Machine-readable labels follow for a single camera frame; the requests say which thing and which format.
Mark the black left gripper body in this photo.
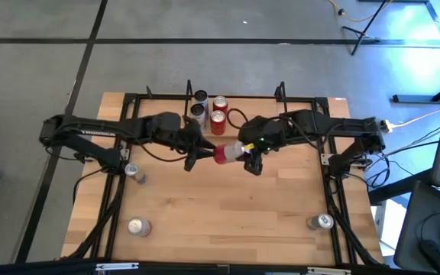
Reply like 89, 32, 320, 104
173, 115, 202, 172

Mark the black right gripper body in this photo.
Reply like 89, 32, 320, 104
248, 115, 283, 176

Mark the silver and red beverage can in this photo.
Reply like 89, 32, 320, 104
127, 216, 153, 238
212, 140, 246, 166

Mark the red Coca-Cola can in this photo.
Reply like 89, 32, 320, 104
209, 109, 228, 136
212, 95, 229, 115

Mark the white Celsius Arctic Vibe can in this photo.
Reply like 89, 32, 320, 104
189, 103, 208, 133

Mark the white slim can pink print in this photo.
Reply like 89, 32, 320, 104
193, 89, 209, 110

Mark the blue and silver beverage can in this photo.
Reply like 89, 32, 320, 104
124, 163, 147, 186

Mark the black tripod stand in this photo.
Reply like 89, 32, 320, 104
341, 0, 393, 57

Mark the black desk leg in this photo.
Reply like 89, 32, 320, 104
367, 167, 433, 205

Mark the black stand foot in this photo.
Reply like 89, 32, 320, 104
391, 75, 440, 104

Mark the dark grey desk mat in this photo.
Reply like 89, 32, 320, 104
393, 181, 440, 275

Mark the black rig crossbar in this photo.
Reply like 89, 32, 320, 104
0, 259, 440, 275

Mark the black computer mouse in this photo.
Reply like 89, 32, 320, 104
420, 239, 440, 275

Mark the black aluminium table frame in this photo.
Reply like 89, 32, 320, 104
61, 91, 387, 268

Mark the black arm base cable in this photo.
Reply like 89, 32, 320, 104
72, 167, 106, 205

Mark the yellow cable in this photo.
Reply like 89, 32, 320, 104
326, 0, 395, 23

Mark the white metal bracket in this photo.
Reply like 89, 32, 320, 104
306, 267, 353, 275
95, 262, 140, 272

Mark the white power cable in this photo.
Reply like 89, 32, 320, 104
390, 106, 440, 129

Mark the long black cable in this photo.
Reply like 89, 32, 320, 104
383, 137, 440, 159

